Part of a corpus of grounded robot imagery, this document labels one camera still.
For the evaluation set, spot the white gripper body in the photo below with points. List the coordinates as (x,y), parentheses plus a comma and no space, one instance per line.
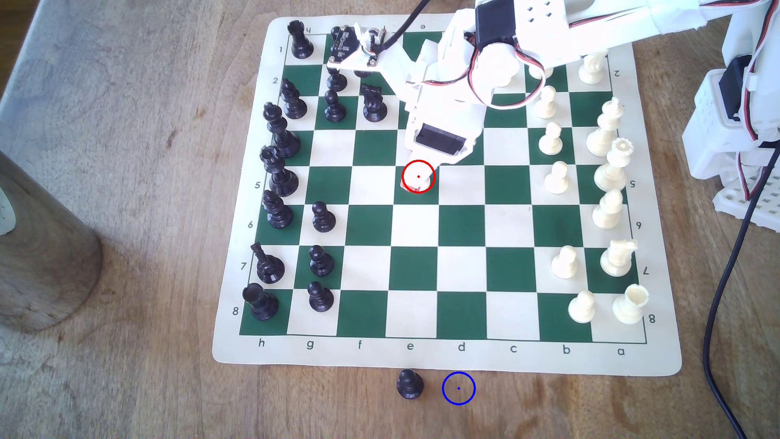
(440,139)

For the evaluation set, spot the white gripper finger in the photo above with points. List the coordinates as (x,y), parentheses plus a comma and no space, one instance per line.
(407,177)
(434,172)

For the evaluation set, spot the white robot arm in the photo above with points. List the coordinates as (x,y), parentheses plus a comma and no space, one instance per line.
(603,30)

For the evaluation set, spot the black knight chess piece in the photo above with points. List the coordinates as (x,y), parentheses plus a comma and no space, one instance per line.
(269,268)
(373,107)

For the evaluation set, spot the green and white chess mat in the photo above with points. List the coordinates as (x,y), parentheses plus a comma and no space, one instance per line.
(463,256)

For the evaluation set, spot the black pawn chess piece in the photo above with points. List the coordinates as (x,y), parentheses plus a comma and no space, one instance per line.
(410,387)
(334,110)
(334,31)
(336,82)
(320,263)
(320,299)
(323,221)

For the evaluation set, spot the white bishop chess piece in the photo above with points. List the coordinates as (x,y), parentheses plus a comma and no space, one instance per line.
(607,213)
(537,74)

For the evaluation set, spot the black queen chess piece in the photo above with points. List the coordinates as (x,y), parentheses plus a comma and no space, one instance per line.
(280,178)

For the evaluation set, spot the black king chess piece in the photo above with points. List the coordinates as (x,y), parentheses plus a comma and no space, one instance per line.
(282,139)

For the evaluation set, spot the black bishop chess piece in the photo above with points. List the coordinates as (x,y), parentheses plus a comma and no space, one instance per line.
(294,105)
(278,214)

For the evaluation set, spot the white knight chess piece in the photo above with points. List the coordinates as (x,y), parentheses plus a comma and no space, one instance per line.
(592,72)
(616,261)

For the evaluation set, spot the black rook chess piece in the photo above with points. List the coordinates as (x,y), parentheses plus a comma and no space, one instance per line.
(299,42)
(261,305)

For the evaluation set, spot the white king chess piece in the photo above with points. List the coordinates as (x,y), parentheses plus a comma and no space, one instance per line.
(603,137)

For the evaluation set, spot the white queen chess piece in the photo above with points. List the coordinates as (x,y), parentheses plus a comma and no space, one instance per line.
(611,174)

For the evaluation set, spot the white rook chess piece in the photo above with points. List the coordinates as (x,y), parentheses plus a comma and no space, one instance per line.
(629,307)

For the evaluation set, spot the brown cylindrical container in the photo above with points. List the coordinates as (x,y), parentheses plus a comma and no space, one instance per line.
(42,256)

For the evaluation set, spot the gripper camera board with mount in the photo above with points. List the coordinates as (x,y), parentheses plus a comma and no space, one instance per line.
(365,52)

